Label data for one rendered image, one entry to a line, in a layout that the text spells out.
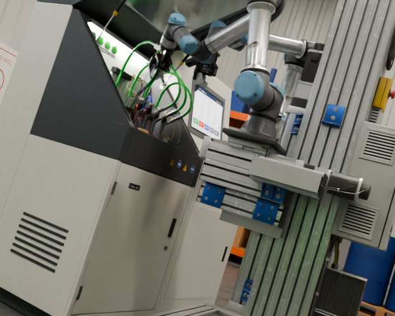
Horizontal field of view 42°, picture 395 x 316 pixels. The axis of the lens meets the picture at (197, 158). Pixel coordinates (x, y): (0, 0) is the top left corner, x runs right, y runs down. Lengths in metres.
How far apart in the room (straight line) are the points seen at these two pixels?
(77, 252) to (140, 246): 0.37
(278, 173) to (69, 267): 1.00
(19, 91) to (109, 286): 1.09
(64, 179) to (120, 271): 0.50
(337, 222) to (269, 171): 0.38
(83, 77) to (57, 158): 0.40
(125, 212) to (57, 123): 0.54
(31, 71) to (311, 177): 1.56
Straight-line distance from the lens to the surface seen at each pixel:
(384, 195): 2.09
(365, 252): 6.88
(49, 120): 2.56
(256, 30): 2.08
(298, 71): 2.77
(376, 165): 2.11
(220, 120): 3.47
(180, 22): 2.32
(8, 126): 2.76
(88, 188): 2.30
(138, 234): 2.50
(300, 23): 9.76
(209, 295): 3.36
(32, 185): 2.54
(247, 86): 1.97
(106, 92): 2.38
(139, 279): 2.63
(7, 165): 2.69
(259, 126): 2.05
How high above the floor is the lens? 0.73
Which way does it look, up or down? 4 degrees up
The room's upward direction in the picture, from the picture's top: 18 degrees clockwise
